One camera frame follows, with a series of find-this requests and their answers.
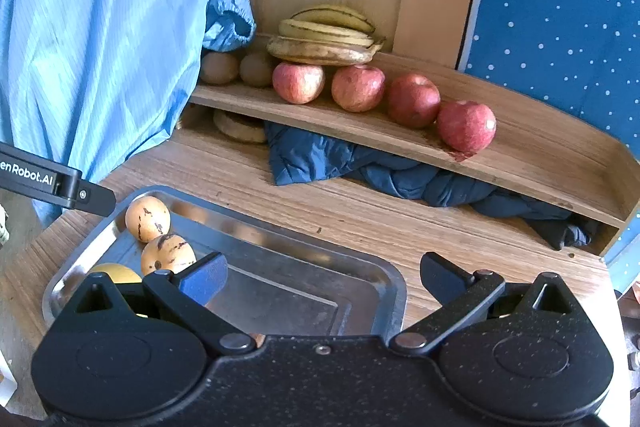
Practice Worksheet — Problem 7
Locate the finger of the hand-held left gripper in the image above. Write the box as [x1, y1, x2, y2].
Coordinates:
[75, 178, 117, 217]

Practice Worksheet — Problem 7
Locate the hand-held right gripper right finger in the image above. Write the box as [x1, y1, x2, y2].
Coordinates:
[389, 252, 573, 355]

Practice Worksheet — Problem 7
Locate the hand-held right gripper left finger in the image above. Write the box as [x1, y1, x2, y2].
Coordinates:
[75, 252, 256, 355]

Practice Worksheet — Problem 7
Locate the yellow lemon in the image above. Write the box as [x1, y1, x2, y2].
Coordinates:
[87, 263, 146, 285]

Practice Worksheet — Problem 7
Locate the metal tray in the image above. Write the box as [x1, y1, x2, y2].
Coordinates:
[42, 185, 407, 338]

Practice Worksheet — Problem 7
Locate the dark blue jacket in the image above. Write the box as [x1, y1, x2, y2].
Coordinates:
[264, 122, 608, 250]

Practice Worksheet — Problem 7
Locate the light blue coat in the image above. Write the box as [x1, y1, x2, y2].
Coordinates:
[0, 0, 257, 228]

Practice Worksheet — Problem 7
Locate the curved wooden shelf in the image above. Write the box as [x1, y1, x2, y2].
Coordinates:
[177, 34, 640, 258]

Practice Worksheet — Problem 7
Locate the red apple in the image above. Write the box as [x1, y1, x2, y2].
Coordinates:
[436, 100, 498, 154]
[388, 74, 442, 129]
[331, 65, 386, 112]
[272, 62, 326, 104]

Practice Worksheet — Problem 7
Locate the round tan flat disc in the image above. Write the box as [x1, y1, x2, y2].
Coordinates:
[213, 109, 268, 144]

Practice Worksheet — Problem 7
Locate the large brown kiwi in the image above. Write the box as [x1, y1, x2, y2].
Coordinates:
[200, 52, 240, 86]
[239, 52, 275, 88]

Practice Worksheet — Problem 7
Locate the brown-spotted yellow banana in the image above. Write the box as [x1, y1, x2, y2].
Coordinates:
[266, 35, 387, 66]

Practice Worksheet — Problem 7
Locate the blue white-dotted cloth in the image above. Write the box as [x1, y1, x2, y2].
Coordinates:
[457, 0, 640, 148]

